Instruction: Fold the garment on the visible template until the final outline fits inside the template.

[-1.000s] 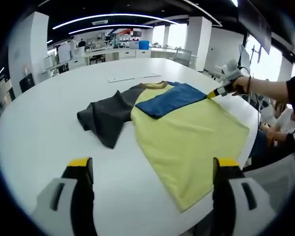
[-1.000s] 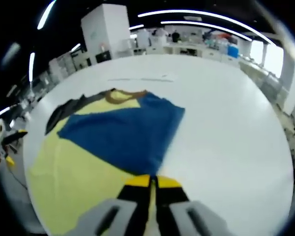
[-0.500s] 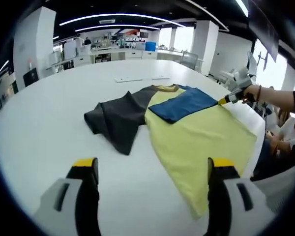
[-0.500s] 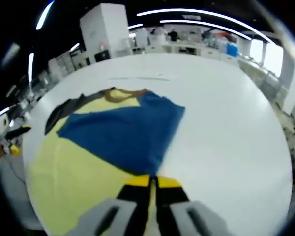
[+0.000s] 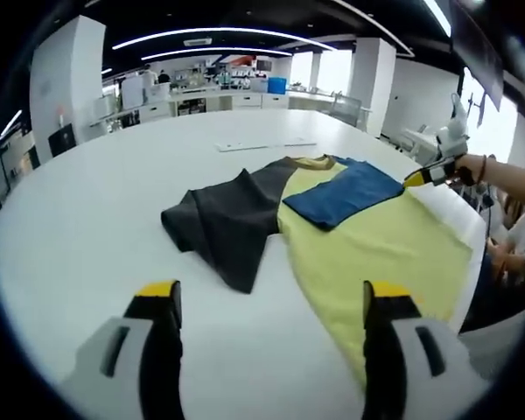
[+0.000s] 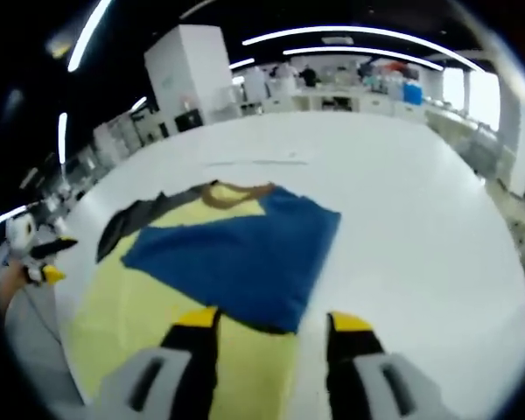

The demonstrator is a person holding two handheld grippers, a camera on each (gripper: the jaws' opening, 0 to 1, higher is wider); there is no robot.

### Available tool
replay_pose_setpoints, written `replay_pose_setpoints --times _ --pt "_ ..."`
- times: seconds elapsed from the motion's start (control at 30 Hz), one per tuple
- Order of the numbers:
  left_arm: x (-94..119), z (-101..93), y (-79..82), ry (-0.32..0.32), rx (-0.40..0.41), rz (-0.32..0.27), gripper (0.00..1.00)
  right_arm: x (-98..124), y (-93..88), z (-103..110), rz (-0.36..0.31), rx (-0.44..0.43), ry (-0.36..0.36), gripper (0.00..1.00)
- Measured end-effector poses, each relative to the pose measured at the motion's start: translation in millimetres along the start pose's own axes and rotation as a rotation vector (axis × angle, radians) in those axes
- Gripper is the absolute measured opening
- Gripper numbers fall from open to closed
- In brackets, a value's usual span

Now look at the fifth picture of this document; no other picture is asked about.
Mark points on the dark hanging screen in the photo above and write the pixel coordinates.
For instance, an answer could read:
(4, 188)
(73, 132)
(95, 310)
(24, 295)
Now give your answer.
(481, 44)

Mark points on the mesh office chair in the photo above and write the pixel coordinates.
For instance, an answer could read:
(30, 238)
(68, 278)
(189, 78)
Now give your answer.
(345, 109)

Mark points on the black box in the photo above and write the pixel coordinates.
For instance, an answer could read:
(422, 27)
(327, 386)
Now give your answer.
(61, 140)

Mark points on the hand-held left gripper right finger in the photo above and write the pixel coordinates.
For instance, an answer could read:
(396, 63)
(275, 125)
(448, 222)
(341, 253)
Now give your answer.
(402, 359)

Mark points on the white table strip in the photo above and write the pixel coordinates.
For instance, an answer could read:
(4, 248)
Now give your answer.
(262, 145)

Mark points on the person's right hand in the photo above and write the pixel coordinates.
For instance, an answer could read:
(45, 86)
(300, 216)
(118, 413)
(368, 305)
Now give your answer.
(470, 168)

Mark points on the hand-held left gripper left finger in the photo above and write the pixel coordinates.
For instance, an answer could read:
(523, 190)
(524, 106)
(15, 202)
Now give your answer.
(157, 359)

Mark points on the blue box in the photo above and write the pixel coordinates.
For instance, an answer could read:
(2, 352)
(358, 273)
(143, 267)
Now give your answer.
(277, 85)

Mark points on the yellow blue black garment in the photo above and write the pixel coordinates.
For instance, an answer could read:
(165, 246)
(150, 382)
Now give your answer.
(354, 245)

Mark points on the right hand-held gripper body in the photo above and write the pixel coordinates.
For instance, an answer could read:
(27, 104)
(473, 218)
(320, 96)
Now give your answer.
(454, 140)

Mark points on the white lab counter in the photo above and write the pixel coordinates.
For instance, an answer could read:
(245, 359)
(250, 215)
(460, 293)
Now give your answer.
(245, 102)

